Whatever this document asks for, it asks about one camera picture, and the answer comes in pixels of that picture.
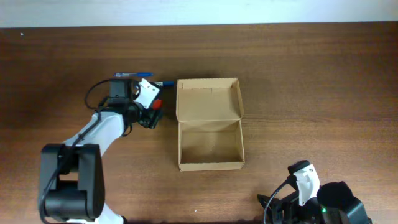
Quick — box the blue whiteboard marker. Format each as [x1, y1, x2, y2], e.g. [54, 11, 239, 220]
[155, 81, 175, 87]

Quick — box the brown cardboard box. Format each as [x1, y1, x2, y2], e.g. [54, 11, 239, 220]
[175, 78, 245, 172]

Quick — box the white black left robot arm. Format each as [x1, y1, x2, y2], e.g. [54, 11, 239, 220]
[37, 78, 163, 224]

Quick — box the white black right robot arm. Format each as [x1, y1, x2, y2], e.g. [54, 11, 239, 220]
[257, 160, 373, 224]

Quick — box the blue ballpoint pen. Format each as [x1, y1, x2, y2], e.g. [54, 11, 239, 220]
[114, 72, 153, 77]

